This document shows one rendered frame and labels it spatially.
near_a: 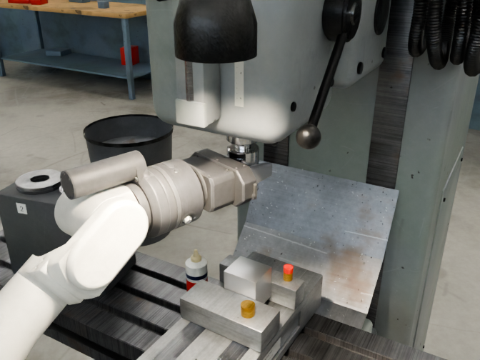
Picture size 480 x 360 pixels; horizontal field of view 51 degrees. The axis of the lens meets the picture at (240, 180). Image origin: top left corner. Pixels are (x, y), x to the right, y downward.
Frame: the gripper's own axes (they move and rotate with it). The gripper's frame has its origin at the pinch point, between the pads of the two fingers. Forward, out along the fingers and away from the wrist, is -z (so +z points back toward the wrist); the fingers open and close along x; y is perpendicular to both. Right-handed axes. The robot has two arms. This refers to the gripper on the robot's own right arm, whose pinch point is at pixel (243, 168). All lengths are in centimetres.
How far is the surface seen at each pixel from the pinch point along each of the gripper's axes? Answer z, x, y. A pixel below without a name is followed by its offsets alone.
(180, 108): 13.0, -2.8, -12.3
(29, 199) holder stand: 18.3, 37.8, 13.3
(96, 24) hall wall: -267, 548, 61
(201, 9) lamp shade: 20.8, -16.7, -25.1
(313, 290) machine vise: -12.5, -5.5, 25.2
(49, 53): -216, 578, 95
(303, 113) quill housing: -0.7, -10.2, -10.6
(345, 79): -13.0, -7.3, -12.6
